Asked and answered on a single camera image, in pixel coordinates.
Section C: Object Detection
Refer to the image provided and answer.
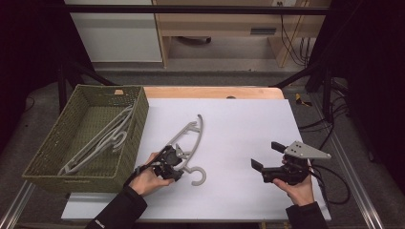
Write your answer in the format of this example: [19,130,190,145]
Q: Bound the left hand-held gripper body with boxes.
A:
[154,143,189,179]

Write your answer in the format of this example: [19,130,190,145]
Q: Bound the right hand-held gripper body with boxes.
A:
[261,140,332,186]

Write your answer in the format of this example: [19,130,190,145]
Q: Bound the green woven basket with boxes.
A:
[21,84,150,195]

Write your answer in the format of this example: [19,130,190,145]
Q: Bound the person's left hand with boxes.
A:
[128,152,176,198]

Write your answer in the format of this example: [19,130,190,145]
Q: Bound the person's right hand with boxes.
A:
[272,172,316,208]

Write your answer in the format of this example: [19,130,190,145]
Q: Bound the white table mat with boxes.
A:
[60,97,332,222]

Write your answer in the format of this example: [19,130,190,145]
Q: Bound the yellow and black tool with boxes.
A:
[294,93,313,108]

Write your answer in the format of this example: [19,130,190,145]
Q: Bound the black metal stand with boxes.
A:
[270,60,335,123]
[56,58,117,113]

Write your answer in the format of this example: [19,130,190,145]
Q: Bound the black curtain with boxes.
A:
[307,0,405,192]
[0,0,94,154]

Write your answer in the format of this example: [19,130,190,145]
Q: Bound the grey desk label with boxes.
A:
[249,27,278,35]

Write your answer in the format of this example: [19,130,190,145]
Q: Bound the white cabinet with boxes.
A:
[63,0,163,63]

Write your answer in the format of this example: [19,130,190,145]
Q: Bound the light wooden desk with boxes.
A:
[152,0,332,69]

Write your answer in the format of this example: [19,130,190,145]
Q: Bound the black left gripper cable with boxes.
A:
[125,160,160,189]

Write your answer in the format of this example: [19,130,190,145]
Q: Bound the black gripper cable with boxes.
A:
[125,160,160,189]
[309,162,352,206]

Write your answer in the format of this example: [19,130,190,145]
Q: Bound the black floor cables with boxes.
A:
[298,77,352,141]

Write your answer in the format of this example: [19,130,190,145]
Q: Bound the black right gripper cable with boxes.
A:
[309,162,352,206]

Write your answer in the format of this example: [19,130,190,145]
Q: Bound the aluminium rail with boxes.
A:
[309,94,386,229]
[0,180,36,229]

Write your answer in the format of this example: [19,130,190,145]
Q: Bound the black hanging cables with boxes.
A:
[276,1,318,68]

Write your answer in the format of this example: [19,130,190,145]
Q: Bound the thin black floor cable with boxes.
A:
[23,94,36,113]

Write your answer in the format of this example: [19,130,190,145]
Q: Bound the black horizontal frame bar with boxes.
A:
[61,4,332,16]

